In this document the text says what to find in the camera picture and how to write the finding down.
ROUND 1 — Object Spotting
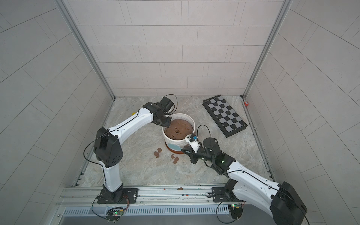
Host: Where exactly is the white ceramic pot with soil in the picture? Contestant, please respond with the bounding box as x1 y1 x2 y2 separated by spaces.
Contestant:
162 113 196 148

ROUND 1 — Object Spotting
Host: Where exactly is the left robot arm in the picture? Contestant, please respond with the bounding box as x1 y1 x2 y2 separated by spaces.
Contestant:
93 96 177 203

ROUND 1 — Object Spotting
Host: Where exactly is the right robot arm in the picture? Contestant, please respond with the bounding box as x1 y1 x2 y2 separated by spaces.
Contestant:
182 134 308 225

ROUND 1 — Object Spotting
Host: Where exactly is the terracotta saucer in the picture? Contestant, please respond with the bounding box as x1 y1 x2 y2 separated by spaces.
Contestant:
165 143 184 155

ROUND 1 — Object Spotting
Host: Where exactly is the black white checkerboard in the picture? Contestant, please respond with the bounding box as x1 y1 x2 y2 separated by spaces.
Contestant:
202 95 248 138

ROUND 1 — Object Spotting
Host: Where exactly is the right controller board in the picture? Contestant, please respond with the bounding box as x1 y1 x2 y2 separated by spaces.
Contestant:
228 204 243 220

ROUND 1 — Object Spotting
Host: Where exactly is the controller board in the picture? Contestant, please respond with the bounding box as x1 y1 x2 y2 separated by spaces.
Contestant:
106 207 125 221
228 204 243 220

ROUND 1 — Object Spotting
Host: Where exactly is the left controller board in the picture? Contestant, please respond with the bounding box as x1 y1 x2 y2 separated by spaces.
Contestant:
106 207 125 221

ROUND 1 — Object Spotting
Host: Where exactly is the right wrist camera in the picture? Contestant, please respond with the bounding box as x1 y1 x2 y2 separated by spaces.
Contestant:
185 133 200 153

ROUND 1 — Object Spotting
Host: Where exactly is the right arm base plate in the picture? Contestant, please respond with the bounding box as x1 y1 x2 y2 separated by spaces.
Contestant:
209 187 242 203

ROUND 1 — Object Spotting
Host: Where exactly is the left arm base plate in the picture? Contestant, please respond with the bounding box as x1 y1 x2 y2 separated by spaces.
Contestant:
97 187 139 204

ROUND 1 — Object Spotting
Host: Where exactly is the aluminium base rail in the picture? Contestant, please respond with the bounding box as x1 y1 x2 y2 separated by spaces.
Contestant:
55 184 252 219

